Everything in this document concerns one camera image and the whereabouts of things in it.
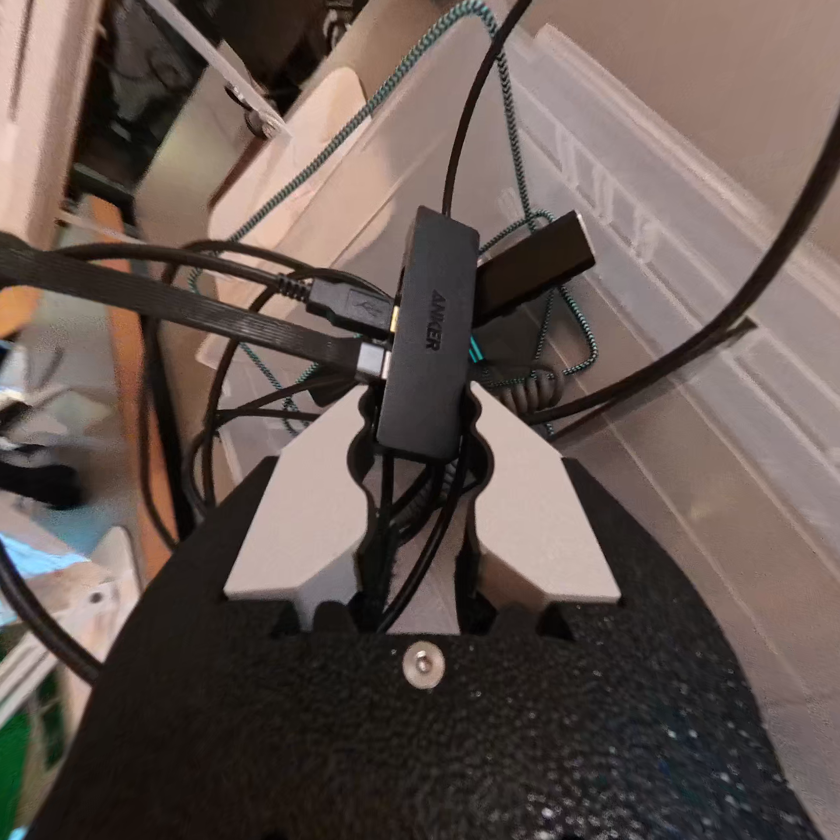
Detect black cable with usb plug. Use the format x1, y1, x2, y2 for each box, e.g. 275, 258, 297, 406
39, 239, 400, 341

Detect thin black cable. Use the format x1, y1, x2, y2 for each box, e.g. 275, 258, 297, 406
187, 282, 473, 634

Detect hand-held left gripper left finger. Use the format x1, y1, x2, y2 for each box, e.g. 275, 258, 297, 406
223, 386, 382, 627

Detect short black usb cable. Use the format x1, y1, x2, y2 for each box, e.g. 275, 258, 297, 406
0, 248, 393, 383

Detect clear plastic bin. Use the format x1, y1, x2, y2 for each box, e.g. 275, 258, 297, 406
197, 23, 840, 657

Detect black box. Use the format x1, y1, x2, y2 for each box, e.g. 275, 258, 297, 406
472, 210, 597, 327

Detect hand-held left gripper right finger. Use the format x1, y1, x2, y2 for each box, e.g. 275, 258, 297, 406
462, 382, 622, 630

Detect green braided cable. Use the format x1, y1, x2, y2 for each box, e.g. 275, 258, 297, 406
187, 0, 599, 437

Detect black usb hub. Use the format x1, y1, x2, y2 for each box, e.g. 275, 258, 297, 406
375, 205, 481, 457

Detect black coiled cable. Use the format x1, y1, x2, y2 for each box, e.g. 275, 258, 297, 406
478, 364, 560, 416

